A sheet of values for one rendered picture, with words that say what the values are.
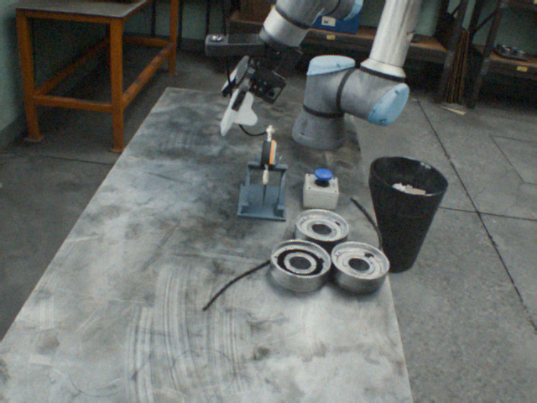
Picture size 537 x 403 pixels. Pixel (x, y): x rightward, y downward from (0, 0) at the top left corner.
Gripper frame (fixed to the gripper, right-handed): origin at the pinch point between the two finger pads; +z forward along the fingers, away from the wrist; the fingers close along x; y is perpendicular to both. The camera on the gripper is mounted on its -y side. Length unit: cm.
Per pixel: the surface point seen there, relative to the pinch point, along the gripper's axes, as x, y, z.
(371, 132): 208, 153, 78
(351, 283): -33.5, 26.3, 0.4
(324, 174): -3.9, 25.2, 0.5
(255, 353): -47.5, 10.7, 7.5
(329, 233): -18.0, 26.6, 4.1
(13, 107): 166, -65, 143
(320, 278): -33.3, 20.7, 2.0
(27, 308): -41, -21, 22
